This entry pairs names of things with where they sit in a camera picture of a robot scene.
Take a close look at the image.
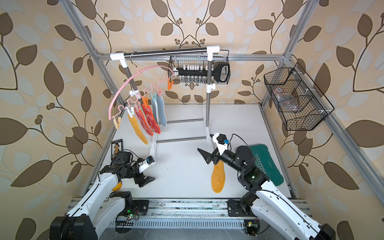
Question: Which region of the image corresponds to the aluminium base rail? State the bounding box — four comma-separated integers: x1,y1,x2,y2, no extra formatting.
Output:
61,197,313,230

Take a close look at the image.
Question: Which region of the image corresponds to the metal clothes rack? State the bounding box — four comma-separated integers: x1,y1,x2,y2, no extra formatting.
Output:
108,46,222,149

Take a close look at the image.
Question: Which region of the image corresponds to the yellow tape measure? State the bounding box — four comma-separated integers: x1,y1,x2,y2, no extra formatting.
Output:
112,182,122,192

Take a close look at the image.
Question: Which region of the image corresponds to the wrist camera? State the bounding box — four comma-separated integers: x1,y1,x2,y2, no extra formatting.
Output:
217,134,230,155
138,156,156,174

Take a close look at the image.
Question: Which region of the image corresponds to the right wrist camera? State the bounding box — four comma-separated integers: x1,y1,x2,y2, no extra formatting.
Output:
217,134,230,155

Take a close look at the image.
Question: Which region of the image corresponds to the green plastic tool case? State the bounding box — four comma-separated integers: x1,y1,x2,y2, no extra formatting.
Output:
250,144,284,186

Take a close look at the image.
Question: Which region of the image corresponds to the back black wire basket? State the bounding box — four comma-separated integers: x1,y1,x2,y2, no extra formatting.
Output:
168,50,231,84

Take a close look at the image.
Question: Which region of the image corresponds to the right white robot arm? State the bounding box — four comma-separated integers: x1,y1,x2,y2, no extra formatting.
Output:
198,133,336,240

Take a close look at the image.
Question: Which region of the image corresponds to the side black wire basket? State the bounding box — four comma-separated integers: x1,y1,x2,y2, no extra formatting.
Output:
264,63,335,131

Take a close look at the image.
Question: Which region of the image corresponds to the yellow fuzzy insole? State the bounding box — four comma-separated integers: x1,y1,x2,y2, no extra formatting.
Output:
128,114,149,145
211,161,226,194

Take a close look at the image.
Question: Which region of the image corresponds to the grey blue insole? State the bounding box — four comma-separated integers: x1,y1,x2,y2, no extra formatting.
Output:
151,94,167,127

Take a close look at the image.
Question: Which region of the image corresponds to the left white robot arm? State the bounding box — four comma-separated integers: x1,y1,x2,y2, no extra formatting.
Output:
49,151,156,240

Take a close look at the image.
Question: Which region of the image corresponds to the pink clip hanger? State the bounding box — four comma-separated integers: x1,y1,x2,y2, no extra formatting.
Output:
107,64,175,130

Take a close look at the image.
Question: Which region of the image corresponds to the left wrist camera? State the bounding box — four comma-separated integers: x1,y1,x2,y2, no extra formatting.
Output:
138,156,156,174

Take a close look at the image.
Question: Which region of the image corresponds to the red patterned insole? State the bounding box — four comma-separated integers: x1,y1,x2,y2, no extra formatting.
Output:
134,98,161,136

